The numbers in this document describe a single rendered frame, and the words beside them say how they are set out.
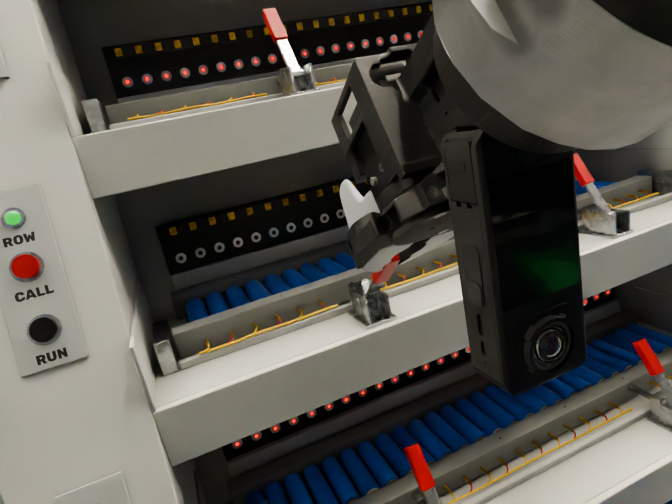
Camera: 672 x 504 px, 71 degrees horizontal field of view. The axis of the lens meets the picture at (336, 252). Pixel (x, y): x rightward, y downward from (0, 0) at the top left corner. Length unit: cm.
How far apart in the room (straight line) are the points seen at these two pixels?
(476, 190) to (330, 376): 23
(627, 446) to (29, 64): 60
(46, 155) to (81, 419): 18
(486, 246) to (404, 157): 6
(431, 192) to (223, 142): 22
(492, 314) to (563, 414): 36
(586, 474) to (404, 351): 22
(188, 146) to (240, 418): 21
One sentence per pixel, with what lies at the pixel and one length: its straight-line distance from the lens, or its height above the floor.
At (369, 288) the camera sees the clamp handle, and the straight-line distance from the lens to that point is 37.
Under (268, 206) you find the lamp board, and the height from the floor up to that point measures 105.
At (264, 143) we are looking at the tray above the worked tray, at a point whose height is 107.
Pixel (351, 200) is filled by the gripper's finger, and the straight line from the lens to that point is 30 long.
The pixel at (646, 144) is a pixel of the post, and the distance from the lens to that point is 71.
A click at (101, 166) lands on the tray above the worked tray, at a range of 39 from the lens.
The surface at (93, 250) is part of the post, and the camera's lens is 37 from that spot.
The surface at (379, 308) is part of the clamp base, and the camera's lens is 40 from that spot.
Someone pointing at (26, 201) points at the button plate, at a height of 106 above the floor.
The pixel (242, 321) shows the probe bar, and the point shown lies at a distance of 41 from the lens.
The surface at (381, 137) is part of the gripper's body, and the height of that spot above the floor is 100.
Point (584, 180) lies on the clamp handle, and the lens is 55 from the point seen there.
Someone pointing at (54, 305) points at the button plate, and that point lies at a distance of 36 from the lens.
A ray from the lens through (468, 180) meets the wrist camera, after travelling 19.
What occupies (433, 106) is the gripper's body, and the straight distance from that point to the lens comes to 22.
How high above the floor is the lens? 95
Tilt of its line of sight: 4 degrees up
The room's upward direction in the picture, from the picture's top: 18 degrees counter-clockwise
